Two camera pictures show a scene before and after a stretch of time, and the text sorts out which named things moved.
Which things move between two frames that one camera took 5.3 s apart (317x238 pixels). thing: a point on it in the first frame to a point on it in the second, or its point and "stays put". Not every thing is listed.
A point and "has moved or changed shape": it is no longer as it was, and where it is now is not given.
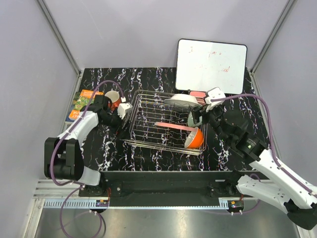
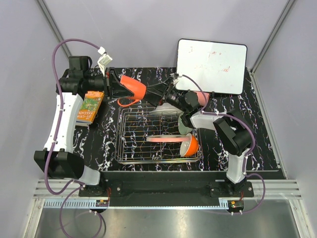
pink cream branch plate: [178, 126] to [168, 138]
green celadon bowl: [190, 120] has moved or changed shape
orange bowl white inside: [194, 140] to [187, 148]
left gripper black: [122, 133] to [111, 78]
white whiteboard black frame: [202, 65] stays put
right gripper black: [204, 113] to [157, 96]
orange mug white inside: [114, 102] to [138, 88]
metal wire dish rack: [153, 120] has moved or changed shape
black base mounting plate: [220, 184] stays put
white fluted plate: [183, 100] has moved or changed shape
